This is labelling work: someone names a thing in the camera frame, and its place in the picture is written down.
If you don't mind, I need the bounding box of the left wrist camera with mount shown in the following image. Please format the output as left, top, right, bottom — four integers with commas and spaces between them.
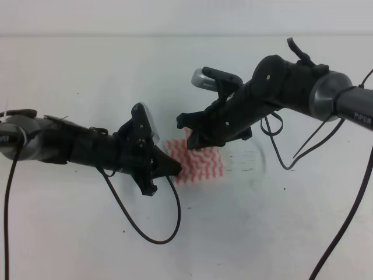
131, 103, 160, 145

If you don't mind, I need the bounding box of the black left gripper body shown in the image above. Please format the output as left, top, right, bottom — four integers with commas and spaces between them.
112, 119, 160, 197

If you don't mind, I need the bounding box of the black camera cable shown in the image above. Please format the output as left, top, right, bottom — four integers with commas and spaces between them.
4, 139, 182, 280
261, 68, 373, 280

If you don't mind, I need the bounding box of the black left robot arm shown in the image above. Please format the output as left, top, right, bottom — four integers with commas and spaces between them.
1, 106, 182, 196

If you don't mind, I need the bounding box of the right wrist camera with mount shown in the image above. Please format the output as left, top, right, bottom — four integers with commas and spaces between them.
191, 66, 243, 100

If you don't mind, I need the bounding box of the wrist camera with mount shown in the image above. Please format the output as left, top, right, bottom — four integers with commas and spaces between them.
131, 103, 160, 145
191, 66, 243, 100

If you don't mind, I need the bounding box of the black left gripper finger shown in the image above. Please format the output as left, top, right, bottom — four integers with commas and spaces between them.
132, 163, 157, 196
151, 145, 182, 179

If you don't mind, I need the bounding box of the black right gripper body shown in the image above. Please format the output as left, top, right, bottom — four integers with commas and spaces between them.
200, 84, 265, 148

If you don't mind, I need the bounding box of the pink white striped towel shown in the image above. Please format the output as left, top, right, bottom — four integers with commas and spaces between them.
163, 128, 225, 186

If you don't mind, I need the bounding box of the black left camera cable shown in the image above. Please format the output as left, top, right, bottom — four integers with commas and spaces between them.
4, 139, 182, 280

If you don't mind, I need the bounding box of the black right camera cable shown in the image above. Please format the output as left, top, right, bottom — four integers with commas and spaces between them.
261, 68, 373, 280

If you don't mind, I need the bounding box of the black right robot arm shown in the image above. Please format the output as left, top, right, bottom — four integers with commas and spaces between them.
177, 38, 372, 150

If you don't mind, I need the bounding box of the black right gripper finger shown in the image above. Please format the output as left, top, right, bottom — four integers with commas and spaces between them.
176, 111, 206, 130
187, 131, 210, 150

